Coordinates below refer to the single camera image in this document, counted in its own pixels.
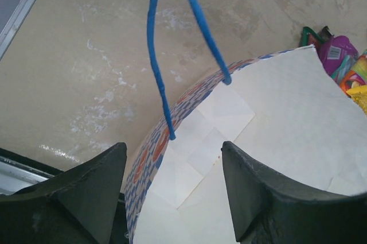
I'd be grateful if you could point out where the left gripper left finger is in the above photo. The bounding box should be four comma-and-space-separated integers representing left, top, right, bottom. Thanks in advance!
1, 142, 127, 243

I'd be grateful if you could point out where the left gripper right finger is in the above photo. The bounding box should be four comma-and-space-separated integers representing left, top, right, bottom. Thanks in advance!
221, 141, 366, 243

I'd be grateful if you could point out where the blue checkered paper bag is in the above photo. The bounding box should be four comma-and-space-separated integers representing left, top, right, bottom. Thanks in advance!
124, 0, 366, 243

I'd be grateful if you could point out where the yellow M&M's bag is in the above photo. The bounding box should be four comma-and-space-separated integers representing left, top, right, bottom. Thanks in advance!
346, 85, 367, 115

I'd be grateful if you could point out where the purple candy bag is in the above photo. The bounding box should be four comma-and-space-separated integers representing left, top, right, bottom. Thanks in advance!
318, 36, 358, 76

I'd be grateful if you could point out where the green Real crisps bag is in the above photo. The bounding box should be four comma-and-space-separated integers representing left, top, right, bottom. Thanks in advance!
299, 26, 324, 48

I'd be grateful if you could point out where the brown snack packet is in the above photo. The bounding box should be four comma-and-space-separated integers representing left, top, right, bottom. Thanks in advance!
318, 26, 334, 44

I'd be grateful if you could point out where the teal Fox's candy bag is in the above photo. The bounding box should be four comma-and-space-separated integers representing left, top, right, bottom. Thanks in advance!
331, 55, 357, 84

